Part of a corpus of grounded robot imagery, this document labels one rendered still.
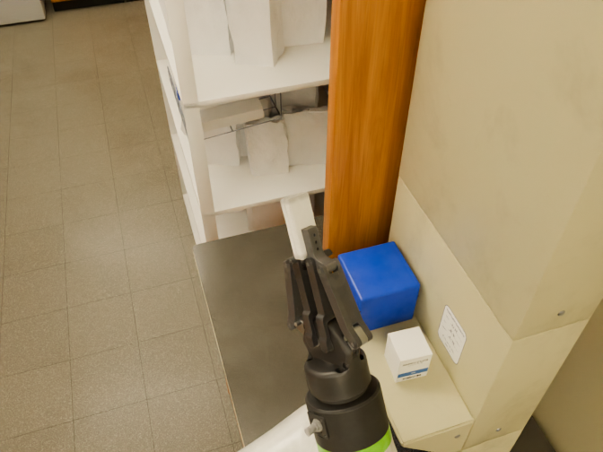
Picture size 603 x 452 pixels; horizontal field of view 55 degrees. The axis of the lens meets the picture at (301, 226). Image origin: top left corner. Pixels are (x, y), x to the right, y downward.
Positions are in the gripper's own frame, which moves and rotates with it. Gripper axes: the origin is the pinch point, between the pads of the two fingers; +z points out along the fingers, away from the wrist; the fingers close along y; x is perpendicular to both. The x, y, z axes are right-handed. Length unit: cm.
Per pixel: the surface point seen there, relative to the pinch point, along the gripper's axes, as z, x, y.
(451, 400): -34.0, 20.0, 1.5
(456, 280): -15.1, 21.6, -2.1
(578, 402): -67, 71, 12
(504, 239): -6.8, 17.0, -13.7
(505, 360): -23.3, 17.6, -10.7
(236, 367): -52, 26, 79
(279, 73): 20, 75, 95
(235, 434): -114, 51, 150
